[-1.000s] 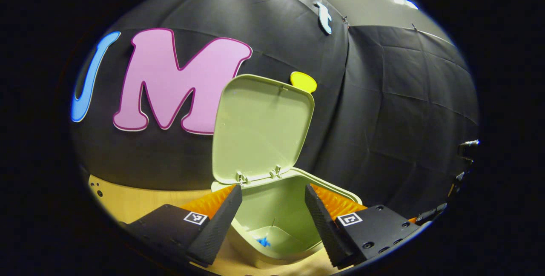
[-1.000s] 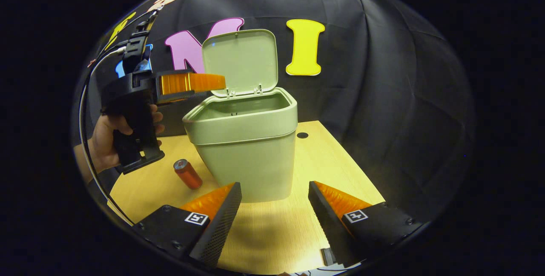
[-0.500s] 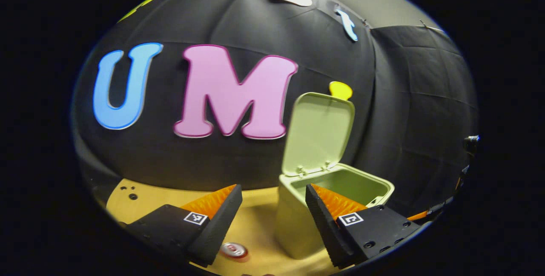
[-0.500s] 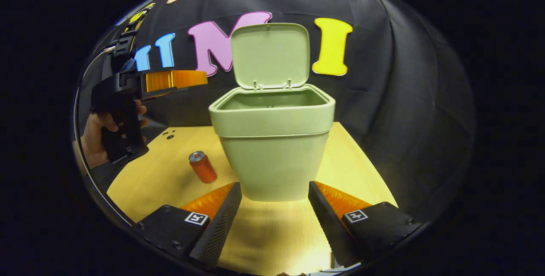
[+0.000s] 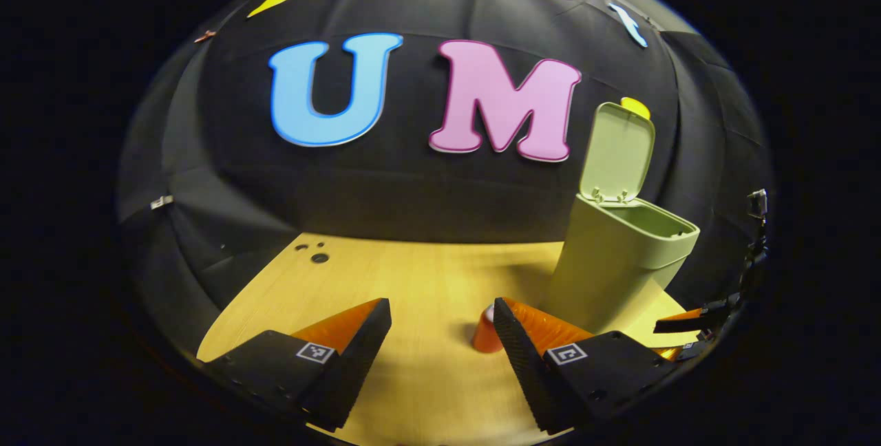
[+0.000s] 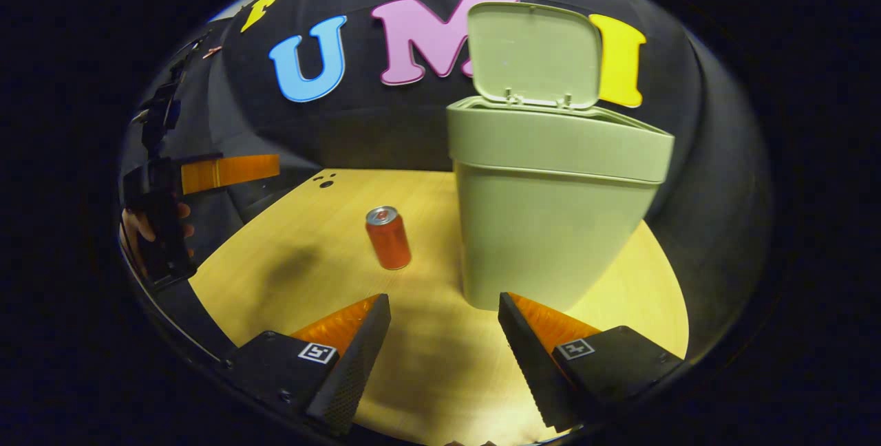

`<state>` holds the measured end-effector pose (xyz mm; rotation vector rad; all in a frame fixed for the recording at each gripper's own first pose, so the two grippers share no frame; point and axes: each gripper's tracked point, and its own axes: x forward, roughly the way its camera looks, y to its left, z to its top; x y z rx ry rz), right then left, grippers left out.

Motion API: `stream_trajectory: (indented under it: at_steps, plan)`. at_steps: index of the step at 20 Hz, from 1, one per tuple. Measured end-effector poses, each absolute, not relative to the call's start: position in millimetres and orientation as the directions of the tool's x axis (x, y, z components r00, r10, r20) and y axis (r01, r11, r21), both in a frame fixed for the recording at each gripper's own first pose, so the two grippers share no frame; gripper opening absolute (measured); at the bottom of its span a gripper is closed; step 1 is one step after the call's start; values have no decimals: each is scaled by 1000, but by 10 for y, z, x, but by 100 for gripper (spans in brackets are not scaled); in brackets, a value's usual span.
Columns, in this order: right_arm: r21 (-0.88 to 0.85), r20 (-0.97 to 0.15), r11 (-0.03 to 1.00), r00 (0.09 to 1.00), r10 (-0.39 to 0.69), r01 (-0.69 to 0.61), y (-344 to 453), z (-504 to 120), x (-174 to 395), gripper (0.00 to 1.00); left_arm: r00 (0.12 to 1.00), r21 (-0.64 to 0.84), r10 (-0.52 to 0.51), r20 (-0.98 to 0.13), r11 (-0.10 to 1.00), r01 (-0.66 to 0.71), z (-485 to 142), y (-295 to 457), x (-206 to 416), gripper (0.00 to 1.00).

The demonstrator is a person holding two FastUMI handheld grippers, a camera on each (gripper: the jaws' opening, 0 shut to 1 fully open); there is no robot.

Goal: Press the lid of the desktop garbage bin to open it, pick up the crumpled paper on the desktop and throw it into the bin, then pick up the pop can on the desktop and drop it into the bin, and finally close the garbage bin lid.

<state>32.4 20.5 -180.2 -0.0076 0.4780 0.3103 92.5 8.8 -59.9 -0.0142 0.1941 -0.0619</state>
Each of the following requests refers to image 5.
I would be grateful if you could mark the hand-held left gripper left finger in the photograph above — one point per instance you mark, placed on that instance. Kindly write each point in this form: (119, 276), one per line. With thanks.
(354, 363)

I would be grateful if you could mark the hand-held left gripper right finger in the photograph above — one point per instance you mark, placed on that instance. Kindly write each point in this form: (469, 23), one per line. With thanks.
(526, 363)

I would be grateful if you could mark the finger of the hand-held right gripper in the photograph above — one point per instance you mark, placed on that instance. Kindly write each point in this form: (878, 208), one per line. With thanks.
(688, 349)
(692, 321)

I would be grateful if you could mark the green desktop garbage bin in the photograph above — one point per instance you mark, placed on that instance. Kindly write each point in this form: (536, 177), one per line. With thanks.
(612, 260)

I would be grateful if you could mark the wooden desktop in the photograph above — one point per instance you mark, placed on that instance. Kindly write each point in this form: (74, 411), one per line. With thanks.
(427, 281)

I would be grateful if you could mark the black backdrop cloth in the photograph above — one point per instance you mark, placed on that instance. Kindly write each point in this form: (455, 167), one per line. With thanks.
(413, 184)

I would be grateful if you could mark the small silver clip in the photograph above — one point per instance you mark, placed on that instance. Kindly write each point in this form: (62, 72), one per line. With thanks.
(162, 202)

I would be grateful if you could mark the small copper clip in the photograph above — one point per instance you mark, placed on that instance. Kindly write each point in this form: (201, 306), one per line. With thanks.
(205, 36)

